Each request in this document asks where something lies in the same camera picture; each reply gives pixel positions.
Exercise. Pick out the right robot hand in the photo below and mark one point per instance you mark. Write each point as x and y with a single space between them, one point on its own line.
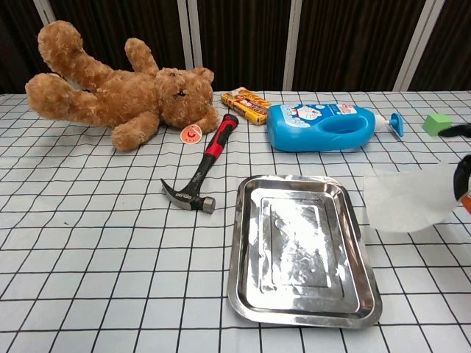
463 184

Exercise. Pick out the white parchment paper sheet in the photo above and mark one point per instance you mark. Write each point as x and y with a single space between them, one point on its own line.
408 198

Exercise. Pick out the silver metal tray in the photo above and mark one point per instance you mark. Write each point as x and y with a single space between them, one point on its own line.
298 253

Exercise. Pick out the green cube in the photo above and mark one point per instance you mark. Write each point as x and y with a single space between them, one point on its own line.
436 124

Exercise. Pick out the blue detergent pump bottle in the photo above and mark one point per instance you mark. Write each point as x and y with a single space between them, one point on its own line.
294 132

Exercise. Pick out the yellow snack packet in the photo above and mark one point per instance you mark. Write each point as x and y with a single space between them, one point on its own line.
246 104

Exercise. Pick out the red black claw hammer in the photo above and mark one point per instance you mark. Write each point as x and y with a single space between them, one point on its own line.
217 143

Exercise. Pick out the dark folding screen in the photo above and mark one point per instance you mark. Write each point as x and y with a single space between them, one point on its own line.
243 40

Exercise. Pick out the round orange hang tag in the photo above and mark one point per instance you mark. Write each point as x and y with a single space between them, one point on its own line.
190 134

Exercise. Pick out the brown teddy bear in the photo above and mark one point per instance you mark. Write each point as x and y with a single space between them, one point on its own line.
125 95

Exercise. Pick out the checkered white tablecloth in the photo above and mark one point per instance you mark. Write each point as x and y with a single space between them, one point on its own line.
92 239

